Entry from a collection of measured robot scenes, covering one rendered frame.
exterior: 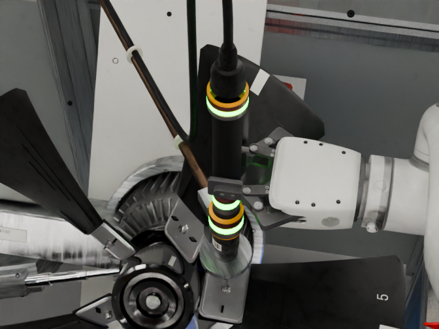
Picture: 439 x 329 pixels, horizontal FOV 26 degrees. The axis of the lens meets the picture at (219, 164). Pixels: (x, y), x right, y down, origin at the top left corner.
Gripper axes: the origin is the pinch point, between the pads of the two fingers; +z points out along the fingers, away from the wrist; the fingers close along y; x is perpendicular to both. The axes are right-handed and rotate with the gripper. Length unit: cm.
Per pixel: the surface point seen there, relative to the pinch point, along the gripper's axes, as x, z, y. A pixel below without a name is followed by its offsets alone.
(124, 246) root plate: -26.3, 14.8, 1.9
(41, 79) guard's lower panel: -82, 54, 71
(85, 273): -39.3, 22.2, 2.8
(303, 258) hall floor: -150, -13, 70
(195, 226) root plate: -23.8, 5.2, 5.3
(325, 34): -53, -10, 70
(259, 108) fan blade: -8.8, -1.7, 16.3
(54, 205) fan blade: -26.1, 26.3, 6.7
